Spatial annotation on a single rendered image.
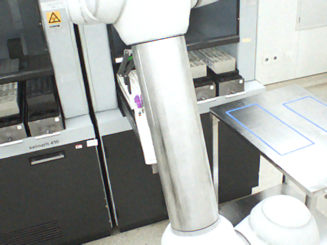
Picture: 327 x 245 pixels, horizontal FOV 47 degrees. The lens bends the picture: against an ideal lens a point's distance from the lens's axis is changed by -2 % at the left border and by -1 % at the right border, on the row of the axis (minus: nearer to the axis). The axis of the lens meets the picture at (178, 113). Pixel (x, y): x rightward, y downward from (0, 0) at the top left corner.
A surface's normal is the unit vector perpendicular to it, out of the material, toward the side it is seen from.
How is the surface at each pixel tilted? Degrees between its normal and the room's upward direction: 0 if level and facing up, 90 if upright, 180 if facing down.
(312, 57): 90
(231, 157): 90
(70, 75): 90
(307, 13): 90
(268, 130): 0
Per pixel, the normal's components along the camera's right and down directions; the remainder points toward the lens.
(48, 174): 0.33, 0.44
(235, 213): -0.06, -0.87
